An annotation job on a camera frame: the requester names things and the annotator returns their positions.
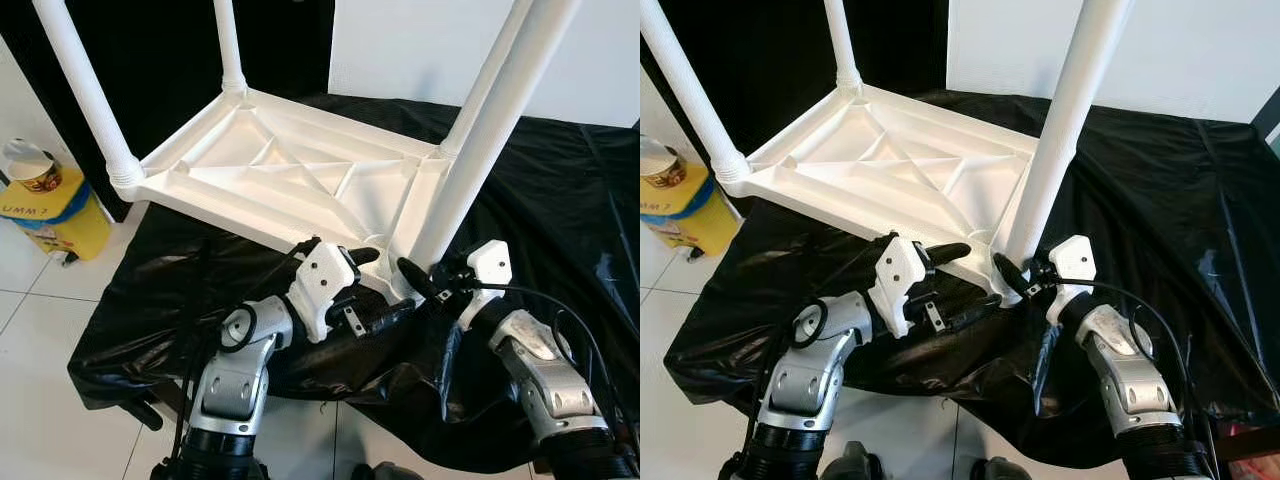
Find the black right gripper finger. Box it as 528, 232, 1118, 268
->
994, 252, 1038, 300
397, 257, 447, 303

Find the white plastic table top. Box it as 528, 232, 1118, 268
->
718, 83, 1053, 303
110, 85, 476, 303

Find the white plastic table leg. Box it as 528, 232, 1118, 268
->
998, 0, 1137, 268
822, 0, 864, 91
33, 0, 147, 198
640, 0, 752, 193
212, 0, 249, 96
438, 0, 536, 161
403, 0, 583, 273

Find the black plastic table sheet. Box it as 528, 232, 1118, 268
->
663, 90, 1280, 476
68, 93, 641, 476

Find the dark grey left robot leg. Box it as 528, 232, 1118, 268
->
820, 442, 887, 480

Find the brown wooden table leg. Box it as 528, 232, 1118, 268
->
103, 393, 169, 433
1215, 425, 1280, 463

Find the yellow cardboard box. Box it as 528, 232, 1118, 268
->
640, 168, 744, 261
0, 165, 114, 264

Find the black door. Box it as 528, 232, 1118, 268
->
0, 0, 336, 223
650, 0, 949, 219

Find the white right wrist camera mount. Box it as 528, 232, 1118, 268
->
455, 240, 515, 328
1045, 235, 1099, 328

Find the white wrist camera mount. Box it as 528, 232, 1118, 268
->
1045, 235, 1099, 328
455, 240, 515, 328
867, 235, 932, 341
289, 242, 359, 345

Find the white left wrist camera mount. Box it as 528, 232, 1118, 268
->
867, 235, 932, 341
289, 242, 359, 345

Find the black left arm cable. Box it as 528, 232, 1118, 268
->
170, 236, 323, 471
745, 232, 901, 471

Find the black wall trim strip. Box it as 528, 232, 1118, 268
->
1255, 85, 1280, 138

